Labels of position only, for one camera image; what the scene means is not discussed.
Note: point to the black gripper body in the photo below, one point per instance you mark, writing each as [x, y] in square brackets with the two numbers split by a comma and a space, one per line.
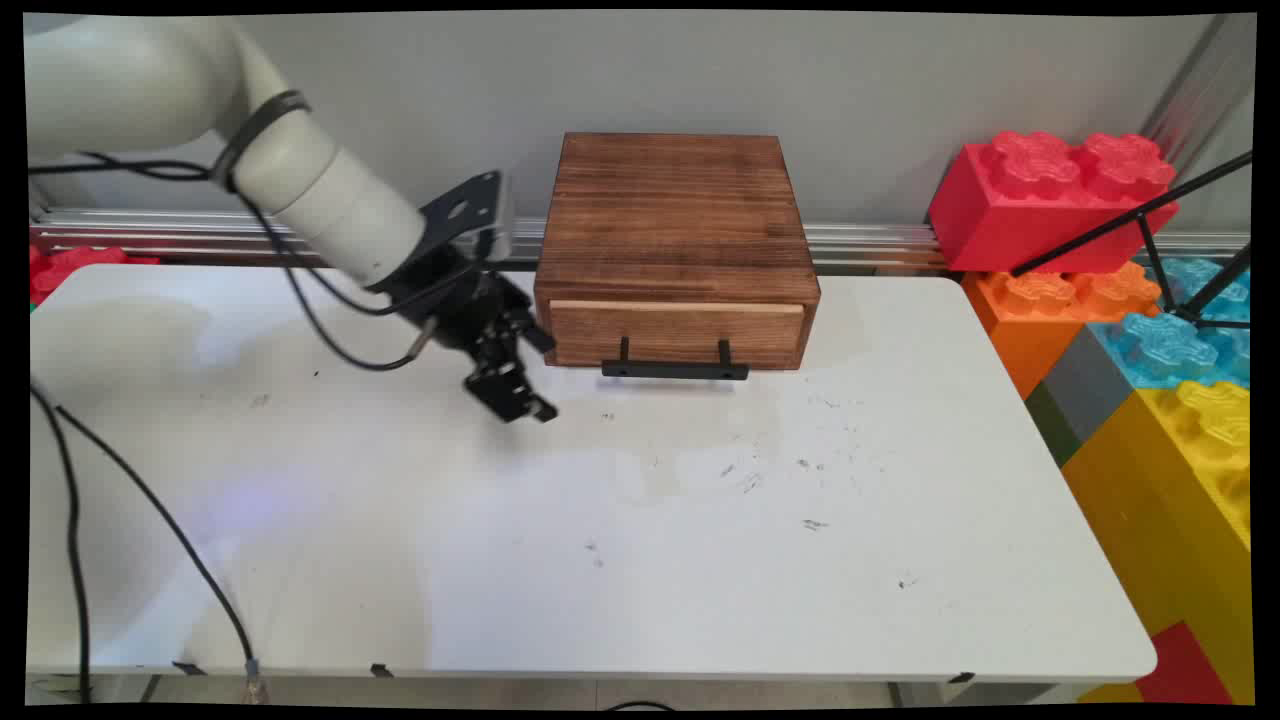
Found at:
[450, 295]

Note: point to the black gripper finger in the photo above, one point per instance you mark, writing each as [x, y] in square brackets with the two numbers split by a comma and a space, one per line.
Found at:
[505, 390]
[530, 330]

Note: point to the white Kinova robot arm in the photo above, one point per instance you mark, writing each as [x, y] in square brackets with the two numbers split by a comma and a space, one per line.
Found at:
[300, 185]

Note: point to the brown wooden drawer cabinet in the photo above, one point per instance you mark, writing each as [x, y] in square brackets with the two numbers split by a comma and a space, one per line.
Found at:
[675, 215]

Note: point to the orange toy brick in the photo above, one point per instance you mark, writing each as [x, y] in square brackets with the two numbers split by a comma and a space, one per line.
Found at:
[1040, 305]

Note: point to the large red toy brick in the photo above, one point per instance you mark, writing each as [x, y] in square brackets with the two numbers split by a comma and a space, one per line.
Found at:
[1040, 200]

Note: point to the dark green toy brick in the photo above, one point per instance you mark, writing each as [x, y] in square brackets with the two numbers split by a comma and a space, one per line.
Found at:
[1052, 425]

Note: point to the grey toy brick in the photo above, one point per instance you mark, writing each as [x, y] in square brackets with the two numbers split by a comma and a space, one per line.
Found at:
[1085, 385]

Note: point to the black tripod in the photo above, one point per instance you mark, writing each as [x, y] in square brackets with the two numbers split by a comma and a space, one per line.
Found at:
[1150, 210]

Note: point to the translucent blue toy brick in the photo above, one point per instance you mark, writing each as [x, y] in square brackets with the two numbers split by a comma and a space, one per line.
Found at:
[1165, 340]

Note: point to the large yellow toy brick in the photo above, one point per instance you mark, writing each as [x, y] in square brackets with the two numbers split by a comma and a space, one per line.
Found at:
[1170, 510]

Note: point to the small red flat brick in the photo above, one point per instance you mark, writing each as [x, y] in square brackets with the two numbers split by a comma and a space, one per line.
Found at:
[1185, 670]

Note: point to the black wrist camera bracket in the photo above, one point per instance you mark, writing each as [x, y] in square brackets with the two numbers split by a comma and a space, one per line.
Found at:
[465, 210]

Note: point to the aluminium rail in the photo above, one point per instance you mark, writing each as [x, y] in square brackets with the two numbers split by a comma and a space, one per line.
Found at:
[880, 240]

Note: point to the aluminium frame post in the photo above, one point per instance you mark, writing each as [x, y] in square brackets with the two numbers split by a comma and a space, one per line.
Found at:
[1200, 90]

